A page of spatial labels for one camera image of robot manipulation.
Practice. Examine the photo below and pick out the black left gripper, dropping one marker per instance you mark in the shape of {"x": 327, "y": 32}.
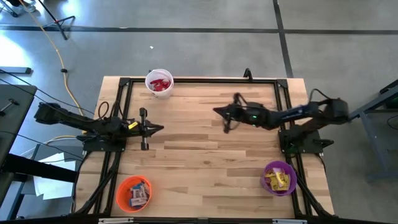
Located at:
{"x": 136, "y": 131}

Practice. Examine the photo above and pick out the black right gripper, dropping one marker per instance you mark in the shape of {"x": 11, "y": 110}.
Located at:
{"x": 248, "y": 119}

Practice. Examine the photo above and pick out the red Skittles candy packet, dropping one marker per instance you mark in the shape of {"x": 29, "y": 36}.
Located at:
{"x": 154, "y": 84}
{"x": 162, "y": 83}

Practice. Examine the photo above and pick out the silver white candy bar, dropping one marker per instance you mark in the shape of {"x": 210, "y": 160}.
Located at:
{"x": 136, "y": 186}

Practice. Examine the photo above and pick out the blue white candy bar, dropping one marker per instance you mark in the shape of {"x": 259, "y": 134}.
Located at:
{"x": 138, "y": 194}
{"x": 140, "y": 203}

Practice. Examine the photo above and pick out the yellow Sour Patch packet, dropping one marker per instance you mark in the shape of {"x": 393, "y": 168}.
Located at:
{"x": 276, "y": 170}
{"x": 283, "y": 182}
{"x": 270, "y": 179}

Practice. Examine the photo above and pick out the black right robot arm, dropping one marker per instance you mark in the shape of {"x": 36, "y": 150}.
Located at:
{"x": 289, "y": 116}

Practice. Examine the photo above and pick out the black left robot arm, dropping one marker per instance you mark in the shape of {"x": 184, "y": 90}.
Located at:
{"x": 77, "y": 119}

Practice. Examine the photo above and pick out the white paper cup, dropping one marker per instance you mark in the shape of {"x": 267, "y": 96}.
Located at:
{"x": 168, "y": 93}

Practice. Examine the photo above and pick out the orange plastic bucket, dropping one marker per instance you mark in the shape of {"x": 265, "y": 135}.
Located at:
{"x": 122, "y": 193}

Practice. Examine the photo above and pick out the purple plastic bucket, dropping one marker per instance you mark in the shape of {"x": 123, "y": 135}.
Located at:
{"x": 294, "y": 180}

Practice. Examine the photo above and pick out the white paper sheets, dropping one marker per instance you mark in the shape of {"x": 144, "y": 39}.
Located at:
{"x": 53, "y": 189}

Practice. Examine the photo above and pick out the black furniture beam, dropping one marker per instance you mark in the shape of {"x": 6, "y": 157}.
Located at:
{"x": 37, "y": 168}

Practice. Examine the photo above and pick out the black tripod stand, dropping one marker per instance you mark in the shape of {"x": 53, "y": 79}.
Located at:
{"x": 60, "y": 28}

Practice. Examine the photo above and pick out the black side table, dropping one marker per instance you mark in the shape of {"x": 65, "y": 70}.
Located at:
{"x": 15, "y": 130}

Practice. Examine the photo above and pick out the small black tool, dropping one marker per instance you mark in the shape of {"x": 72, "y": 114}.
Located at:
{"x": 12, "y": 101}

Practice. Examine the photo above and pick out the flat black floor bar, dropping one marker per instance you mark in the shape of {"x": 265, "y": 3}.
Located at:
{"x": 15, "y": 70}

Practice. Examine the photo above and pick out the grey metal table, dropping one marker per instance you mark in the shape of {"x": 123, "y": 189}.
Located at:
{"x": 375, "y": 146}

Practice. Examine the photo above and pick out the grey stand leg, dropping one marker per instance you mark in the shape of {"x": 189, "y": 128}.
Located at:
{"x": 9, "y": 9}

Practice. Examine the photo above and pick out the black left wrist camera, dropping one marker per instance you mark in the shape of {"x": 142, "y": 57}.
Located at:
{"x": 129, "y": 127}

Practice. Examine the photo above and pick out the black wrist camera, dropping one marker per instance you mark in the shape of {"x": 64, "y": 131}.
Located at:
{"x": 255, "y": 109}
{"x": 129, "y": 127}

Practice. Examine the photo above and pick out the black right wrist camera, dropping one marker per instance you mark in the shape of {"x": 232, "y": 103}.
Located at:
{"x": 255, "y": 109}

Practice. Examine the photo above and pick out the black table edge bracket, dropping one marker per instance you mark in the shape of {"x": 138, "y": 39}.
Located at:
{"x": 247, "y": 74}

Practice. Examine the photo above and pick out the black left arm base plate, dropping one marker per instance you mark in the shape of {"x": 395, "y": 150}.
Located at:
{"x": 93, "y": 146}

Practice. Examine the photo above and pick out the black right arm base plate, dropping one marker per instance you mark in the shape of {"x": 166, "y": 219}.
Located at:
{"x": 308, "y": 144}

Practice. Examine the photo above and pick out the silver metal bracket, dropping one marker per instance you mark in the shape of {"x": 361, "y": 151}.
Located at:
{"x": 289, "y": 221}
{"x": 115, "y": 220}

